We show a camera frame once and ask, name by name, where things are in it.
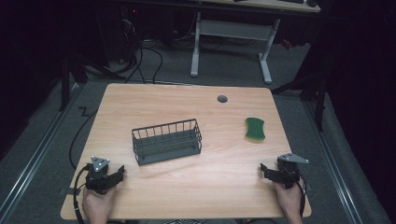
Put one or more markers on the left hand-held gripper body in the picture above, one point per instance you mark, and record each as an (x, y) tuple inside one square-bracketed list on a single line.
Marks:
[(97, 179)]

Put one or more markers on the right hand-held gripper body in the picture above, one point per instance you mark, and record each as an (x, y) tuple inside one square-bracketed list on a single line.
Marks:
[(289, 174)]

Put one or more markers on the green sponge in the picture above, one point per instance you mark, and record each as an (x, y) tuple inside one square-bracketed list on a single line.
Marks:
[(255, 129)]

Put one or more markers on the person's patterned clothing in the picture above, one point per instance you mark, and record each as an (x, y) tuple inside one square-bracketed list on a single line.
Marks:
[(185, 221)]

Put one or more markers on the black metal stand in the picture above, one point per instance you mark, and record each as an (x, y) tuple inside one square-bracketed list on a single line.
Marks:
[(311, 90), (71, 77)]

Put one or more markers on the white-legged desk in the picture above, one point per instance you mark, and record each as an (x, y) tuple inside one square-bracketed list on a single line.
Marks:
[(232, 31)]

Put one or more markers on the metal floor rail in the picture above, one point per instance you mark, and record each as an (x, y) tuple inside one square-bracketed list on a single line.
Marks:
[(34, 155), (333, 165)]

